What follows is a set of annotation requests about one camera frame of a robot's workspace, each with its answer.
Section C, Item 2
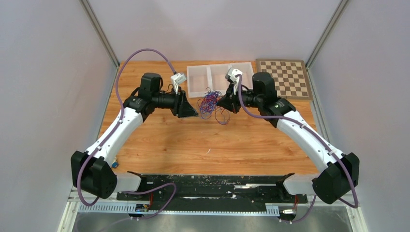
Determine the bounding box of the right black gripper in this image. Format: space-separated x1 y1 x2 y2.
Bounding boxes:
216 82 263 114

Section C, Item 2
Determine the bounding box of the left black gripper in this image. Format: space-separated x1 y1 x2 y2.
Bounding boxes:
152 86 199 118

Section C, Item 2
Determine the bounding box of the wire bundle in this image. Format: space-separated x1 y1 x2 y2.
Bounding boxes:
196 87 231 126

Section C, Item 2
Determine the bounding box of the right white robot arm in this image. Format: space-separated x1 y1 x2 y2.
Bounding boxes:
217 69 360 208

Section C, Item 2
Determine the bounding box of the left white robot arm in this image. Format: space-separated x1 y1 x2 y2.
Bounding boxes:
71 72 198 200

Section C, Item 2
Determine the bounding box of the white three-compartment bin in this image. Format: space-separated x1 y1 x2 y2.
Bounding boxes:
187 62 254 98

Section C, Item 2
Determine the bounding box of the wooden chessboard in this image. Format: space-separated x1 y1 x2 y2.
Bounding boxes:
255 58 313 101

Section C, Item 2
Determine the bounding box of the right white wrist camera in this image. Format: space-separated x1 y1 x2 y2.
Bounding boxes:
225 67 243 95

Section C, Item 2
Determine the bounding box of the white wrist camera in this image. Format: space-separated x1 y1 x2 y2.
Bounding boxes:
171 72 187 95
225 67 243 95

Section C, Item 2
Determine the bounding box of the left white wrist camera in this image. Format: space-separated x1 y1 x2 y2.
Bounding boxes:
171 72 187 95

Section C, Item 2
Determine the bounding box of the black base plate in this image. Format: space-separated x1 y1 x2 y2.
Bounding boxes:
117 174 308 212

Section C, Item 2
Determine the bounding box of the grey slotted cable duct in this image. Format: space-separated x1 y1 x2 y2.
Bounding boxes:
77 202 280 216

